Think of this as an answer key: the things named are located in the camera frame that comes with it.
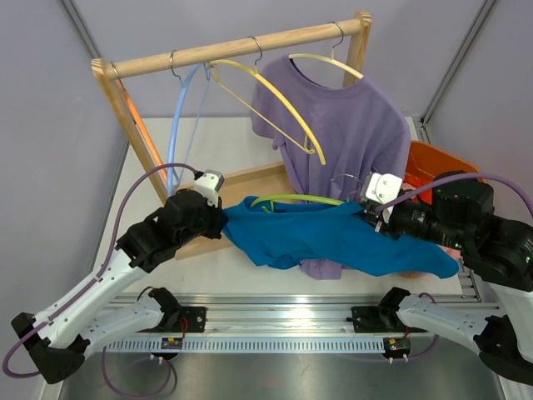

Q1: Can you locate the cream plastic hanger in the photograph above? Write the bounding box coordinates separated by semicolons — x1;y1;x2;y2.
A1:
288;21;364;80

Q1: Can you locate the pink t-shirt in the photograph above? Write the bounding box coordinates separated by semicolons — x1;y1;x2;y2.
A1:
400;246;462;278

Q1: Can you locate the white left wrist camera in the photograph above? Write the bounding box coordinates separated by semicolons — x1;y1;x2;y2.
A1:
192;169;225;208

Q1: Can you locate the orange laundry basket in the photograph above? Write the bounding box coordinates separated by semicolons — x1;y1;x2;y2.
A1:
405;141;479;188

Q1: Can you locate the yellow plastic hanger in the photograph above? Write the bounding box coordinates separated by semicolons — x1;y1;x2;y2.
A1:
207;36;326;166

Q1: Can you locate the orange plastic hanger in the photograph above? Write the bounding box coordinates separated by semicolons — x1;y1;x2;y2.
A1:
105;62;163;172

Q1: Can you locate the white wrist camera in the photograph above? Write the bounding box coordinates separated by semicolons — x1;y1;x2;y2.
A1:
360;172;403;211
192;169;225;208

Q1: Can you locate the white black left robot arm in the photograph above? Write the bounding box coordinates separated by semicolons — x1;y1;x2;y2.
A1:
12;188;227;384

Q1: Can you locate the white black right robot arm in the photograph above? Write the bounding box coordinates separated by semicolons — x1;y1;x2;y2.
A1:
361;171;532;385

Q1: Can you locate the white slotted cable duct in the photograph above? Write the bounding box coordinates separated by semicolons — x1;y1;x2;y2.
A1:
107;336;385;354

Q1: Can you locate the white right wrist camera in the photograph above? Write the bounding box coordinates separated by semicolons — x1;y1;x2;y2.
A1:
360;172;403;211

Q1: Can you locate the blue t-shirt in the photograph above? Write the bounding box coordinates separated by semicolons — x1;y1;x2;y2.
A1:
223;196;459;278

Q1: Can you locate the green plastic hanger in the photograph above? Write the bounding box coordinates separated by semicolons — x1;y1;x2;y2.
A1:
251;173;362;212

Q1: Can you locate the aluminium mounting rail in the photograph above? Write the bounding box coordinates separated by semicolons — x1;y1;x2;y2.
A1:
103;291;501;337

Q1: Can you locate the light blue plastic hanger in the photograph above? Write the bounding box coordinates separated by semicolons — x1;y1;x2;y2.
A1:
166;48;212;197

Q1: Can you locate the purple t-shirt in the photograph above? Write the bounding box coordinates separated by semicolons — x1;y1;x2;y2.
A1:
249;56;411;281

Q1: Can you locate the wooden clothes rack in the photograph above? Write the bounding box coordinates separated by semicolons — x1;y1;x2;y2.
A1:
91;12;372;260

